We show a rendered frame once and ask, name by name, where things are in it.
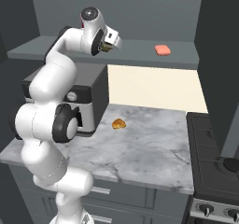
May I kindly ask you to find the black and silver stove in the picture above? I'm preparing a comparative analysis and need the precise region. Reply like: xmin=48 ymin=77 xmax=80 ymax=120
xmin=185 ymin=111 xmax=239 ymax=224

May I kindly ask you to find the black and silver coffee machine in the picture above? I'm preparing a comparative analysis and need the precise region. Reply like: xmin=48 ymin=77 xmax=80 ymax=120
xmin=21 ymin=62 xmax=110 ymax=138

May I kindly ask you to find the black stove knob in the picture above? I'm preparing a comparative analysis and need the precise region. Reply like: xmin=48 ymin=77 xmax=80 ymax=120
xmin=226 ymin=207 xmax=239 ymax=223
xmin=198 ymin=203 xmax=215 ymax=218

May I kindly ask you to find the grey drawer front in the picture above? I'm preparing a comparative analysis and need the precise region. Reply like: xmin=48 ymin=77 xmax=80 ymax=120
xmin=40 ymin=199 xmax=185 ymax=224
xmin=8 ymin=163 xmax=158 ymax=211

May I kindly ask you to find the dark grey cabinet door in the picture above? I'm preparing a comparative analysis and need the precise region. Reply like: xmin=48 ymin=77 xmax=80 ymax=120
xmin=0 ymin=0 xmax=42 ymax=63
xmin=193 ymin=0 xmax=239 ymax=161

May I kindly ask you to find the orange brown pastry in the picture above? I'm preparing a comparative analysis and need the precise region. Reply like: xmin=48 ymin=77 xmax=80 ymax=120
xmin=111 ymin=118 xmax=127 ymax=131

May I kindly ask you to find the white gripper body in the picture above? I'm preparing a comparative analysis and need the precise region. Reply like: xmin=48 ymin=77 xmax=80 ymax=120
xmin=110 ymin=35 xmax=123 ymax=51

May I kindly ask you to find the pink bar soap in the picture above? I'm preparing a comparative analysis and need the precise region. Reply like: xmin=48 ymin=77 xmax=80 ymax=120
xmin=154 ymin=44 xmax=172 ymax=57

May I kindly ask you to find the silver drawer handle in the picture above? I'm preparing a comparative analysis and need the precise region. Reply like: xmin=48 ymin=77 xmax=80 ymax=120
xmin=91 ymin=214 xmax=113 ymax=224
xmin=91 ymin=186 xmax=112 ymax=196

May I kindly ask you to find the grey wall cabinet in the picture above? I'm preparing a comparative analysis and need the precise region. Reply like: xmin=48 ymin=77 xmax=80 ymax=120
xmin=6 ymin=0 xmax=216 ymax=71

